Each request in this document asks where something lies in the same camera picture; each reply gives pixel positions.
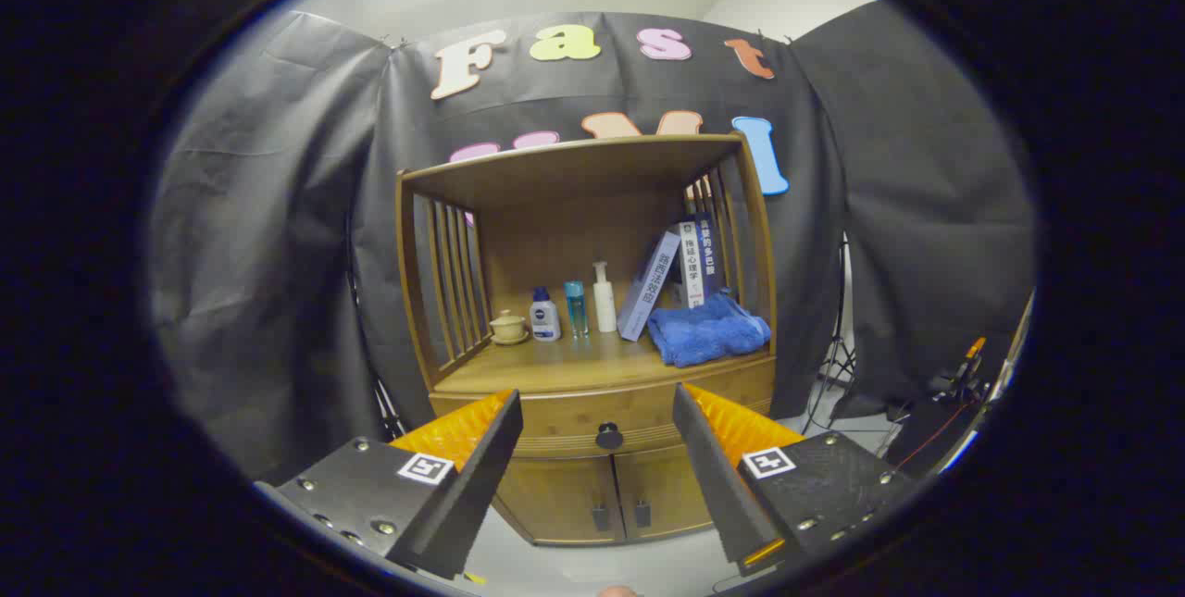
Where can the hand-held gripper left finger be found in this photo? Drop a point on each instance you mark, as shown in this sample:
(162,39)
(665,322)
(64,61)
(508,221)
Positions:
(472,477)

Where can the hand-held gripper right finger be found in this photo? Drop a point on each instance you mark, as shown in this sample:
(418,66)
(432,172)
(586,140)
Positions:
(713,477)

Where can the black round drawer knob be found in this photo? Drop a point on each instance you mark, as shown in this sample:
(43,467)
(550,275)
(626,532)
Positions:
(608,436)

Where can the wooden drawer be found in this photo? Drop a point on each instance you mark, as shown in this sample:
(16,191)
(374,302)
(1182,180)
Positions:
(574,407)

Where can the wooden cabinet door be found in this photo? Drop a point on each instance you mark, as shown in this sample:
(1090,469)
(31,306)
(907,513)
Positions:
(555,495)
(671,495)

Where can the wooden countertop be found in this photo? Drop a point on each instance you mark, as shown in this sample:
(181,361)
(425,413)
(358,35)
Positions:
(574,361)

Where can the wooden cabinet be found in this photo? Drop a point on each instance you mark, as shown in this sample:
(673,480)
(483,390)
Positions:
(555,208)

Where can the blue towel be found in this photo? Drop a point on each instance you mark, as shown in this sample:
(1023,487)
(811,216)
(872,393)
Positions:
(708,330)

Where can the beige lidded teacup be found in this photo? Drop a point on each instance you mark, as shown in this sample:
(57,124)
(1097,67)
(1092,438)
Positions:
(508,327)

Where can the black backdrop stand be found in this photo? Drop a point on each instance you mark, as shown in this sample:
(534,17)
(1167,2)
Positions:
(838,358)

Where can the white lotion bottle blue cap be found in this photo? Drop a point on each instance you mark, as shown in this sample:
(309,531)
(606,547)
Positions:
(544,317)

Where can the clear blue bottle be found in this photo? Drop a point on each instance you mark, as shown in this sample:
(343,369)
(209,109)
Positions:
(576,308)

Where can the lavender book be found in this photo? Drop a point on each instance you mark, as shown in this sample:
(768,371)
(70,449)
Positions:
(648,287)

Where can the white pump bottle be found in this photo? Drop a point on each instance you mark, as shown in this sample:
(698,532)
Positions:
(604,305)

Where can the white spine book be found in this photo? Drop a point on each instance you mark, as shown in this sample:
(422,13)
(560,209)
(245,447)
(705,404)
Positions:
(691,264)

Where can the dark blue book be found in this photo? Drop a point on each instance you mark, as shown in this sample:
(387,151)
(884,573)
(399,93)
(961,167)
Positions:
(708,250)

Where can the black equipment with orange part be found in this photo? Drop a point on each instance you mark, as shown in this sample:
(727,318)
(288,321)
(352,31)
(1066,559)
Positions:
(958,389)

